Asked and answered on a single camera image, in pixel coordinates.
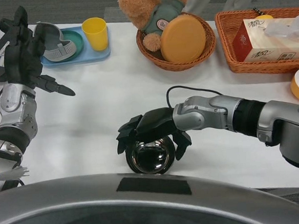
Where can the white and blue tag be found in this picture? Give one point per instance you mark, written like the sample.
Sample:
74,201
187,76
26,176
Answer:
12,174

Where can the yellow plastic cup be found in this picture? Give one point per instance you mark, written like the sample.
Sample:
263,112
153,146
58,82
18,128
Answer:
95,35

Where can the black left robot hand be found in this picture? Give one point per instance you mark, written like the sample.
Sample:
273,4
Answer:
20,64

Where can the orange round flat lid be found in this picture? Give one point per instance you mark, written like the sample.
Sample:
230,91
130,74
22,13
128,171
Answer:
183,40

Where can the silver robot chest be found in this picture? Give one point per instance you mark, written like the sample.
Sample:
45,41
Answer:
156,209

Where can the round wicker basket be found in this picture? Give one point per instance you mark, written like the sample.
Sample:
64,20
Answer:
208,41

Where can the small yellow item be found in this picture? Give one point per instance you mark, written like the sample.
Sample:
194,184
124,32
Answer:
267,16

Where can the shiny metal bowl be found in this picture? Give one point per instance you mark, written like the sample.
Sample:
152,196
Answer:
150,158

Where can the brown plush toy green shirt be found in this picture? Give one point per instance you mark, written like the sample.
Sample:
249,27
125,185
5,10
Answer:
142,12

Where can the red and beige tissue box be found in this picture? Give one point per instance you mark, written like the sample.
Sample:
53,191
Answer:
257,45

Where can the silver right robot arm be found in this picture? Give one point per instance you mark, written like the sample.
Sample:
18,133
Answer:
216,112

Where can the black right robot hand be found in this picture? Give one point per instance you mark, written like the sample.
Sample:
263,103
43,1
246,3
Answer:
155,121

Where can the rectangular orange wicker basket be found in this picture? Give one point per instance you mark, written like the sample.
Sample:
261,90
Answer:
227,47

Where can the light blue plastic tray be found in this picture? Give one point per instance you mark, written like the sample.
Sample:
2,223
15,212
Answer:
94,57

